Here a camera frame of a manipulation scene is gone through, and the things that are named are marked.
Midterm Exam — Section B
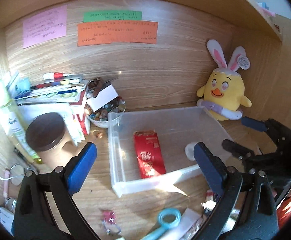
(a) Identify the yellow chick plush toy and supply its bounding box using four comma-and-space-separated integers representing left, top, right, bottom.
196, 40, 252, 121

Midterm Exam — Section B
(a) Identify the white tape roll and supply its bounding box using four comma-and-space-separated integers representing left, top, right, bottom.
184, 142, 197, 161

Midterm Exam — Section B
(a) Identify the white flat packet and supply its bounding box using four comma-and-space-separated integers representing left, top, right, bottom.
161, 208, 201, 240

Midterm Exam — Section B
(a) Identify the clear plastic storage bin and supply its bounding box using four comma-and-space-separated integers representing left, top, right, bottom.
108, 107, 230, 197

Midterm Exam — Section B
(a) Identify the brown lidded mug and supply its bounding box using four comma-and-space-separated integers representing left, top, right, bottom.
26, 113, 77, 169

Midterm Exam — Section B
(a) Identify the red snack packet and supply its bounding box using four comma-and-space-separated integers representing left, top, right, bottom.
133, 130, 166, 179

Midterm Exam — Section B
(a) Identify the yellow green bottle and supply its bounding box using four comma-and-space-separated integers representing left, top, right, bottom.
0, 99, 43, 164

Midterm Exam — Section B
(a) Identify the white bowl of trinkets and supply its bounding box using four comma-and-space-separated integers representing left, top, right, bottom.
84, 96, 126, 128

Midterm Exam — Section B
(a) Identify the white card box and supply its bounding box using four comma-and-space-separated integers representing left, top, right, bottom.
86, 85, 118, 112

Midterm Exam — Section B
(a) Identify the red white marker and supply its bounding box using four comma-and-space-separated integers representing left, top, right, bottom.
43, 72, 71, 80

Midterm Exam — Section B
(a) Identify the green sticky note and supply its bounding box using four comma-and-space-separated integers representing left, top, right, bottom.
83, 10, 142, 23

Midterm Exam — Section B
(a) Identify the orange sticky note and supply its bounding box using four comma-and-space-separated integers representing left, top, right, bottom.
77, 20, 158, 47

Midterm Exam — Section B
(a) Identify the pink sticky note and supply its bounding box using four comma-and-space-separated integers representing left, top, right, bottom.
22, 5, 67, 49

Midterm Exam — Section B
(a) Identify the pink keychain charm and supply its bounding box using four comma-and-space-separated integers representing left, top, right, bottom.
101, 210, 121, 235

